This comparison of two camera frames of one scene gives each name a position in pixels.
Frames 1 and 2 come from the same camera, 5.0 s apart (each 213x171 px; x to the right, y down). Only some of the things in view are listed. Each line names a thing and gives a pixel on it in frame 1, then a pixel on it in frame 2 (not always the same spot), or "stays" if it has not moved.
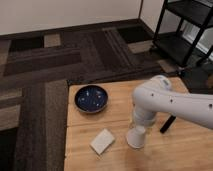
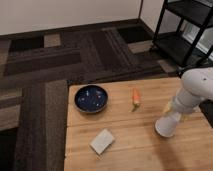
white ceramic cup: [136, 136] -> [166, 125]
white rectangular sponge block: [102, 141] stays
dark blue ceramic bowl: [91, 99] stays
